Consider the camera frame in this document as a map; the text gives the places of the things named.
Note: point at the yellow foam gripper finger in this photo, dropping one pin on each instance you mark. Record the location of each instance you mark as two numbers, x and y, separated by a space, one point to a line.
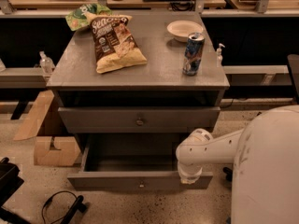
189 181

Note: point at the grey drawer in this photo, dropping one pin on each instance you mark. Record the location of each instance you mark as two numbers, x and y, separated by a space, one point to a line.
138 119
132 162

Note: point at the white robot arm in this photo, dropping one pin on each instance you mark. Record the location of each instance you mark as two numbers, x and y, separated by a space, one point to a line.
265 159

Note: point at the grey top drawer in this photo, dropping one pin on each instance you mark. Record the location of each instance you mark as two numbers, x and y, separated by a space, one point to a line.
138 119

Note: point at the grey drawer cabinet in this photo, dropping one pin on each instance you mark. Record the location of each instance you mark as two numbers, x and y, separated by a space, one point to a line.
158 83

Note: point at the black rolling stand base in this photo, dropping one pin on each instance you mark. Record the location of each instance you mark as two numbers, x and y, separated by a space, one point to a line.
229 173

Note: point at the black stand leg left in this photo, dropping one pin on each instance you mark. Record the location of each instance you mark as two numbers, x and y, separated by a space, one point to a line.
78 205

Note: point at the cardboard box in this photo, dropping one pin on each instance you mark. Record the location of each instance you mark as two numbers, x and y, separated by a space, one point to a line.
54 146

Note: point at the small pump bottle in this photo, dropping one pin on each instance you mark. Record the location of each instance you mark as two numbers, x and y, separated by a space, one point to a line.
219 53

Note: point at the blue drink can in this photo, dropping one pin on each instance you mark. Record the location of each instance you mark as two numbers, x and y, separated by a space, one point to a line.
193 53

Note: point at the brown yellow chip bag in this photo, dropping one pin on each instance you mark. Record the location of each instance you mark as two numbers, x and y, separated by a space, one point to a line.
114 45

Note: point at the white bowl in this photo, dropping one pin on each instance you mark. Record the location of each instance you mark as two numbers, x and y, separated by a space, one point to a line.
180 30

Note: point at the black equipment left corner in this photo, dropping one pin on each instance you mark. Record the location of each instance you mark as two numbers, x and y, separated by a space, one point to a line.
9 183

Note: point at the clear sanitizer bottle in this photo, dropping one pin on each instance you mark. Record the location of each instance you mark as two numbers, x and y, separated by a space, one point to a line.
46 63

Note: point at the green snack bag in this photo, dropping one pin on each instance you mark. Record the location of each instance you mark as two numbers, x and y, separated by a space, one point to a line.
77 19

